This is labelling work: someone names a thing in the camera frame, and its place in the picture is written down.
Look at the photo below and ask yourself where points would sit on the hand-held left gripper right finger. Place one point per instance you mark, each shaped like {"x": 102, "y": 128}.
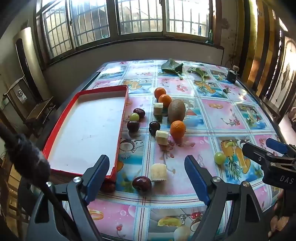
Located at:
{"x": 196, "y": 179}

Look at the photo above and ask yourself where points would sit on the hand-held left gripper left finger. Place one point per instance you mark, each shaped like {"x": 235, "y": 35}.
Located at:
{"x": 98, "y": 178}

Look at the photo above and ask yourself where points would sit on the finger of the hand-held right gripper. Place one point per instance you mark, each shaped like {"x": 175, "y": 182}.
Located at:
{"x": 254, "y": 151}
{"x": 276, "y": 144}

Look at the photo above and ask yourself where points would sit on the wrinkled red jujube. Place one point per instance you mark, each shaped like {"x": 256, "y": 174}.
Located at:
{"x": 140, "y": 112}
{"x": 108, "y": 187}

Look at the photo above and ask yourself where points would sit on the green grape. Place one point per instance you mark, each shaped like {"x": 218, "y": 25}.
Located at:
{"x": 134, "y": 117}
{"x": 219, "y": 158}

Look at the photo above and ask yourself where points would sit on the peeled banana piece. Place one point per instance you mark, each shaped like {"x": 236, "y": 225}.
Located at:
{"x": 158, "y": 109}
{"x": 158, "y": 172}
{"x": 161, "y": 137}

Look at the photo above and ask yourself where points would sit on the dark red cherry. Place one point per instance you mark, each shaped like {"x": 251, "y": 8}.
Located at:
{"x": 154, "y": 127}
{"x": 141, "y": 183}
{"x": 133, "y": 126}

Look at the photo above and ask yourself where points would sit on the red tray with white inside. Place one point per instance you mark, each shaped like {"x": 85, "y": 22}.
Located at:
{"x": 87, "y": 129}

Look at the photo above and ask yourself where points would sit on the small orange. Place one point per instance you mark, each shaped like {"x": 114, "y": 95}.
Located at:
{"x": 160, "y": 92}
{"x": 165, "y": 101}
{"x": 178, "y": 129}

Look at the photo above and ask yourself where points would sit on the brown kiwi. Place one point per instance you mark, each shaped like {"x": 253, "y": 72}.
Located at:
{"x": 176, "y": 110}

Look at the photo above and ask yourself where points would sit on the person's right hand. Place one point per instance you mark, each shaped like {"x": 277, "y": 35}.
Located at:
{"x": 281, "y": 223}

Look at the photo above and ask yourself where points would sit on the fruit print tablecloth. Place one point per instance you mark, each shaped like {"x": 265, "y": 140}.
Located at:
{"x": 222, "y": 115}

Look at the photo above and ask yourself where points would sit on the patterned glass door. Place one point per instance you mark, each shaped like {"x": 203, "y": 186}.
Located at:
{"x": 285, "y": 76}

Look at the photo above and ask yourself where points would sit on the black furry microphone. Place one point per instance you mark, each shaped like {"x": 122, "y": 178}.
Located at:
{"x": 25, "y": 155}

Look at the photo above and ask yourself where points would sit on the small black bottle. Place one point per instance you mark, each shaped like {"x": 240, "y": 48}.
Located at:
{"x": 232, "y": 75}

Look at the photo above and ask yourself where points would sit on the dark wooden chair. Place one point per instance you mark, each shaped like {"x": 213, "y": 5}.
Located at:
{"x": 37, "y": 111}

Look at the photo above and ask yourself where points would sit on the green leafy sprig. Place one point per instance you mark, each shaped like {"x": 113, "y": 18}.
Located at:
{"x": 198, "y": 73}

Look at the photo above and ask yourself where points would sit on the large green leaf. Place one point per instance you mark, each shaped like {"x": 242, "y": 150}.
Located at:
{"x": 172, "y": 67}

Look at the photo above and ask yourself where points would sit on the green bottle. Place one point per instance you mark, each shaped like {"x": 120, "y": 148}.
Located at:
{"x": 210, "y": 35}

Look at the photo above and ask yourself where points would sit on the standing air conditioner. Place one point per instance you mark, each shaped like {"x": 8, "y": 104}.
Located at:
{"x": 25, "y": 60}

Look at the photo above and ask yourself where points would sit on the barred window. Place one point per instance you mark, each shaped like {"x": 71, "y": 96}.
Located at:
{"x": 113, "y": 18}

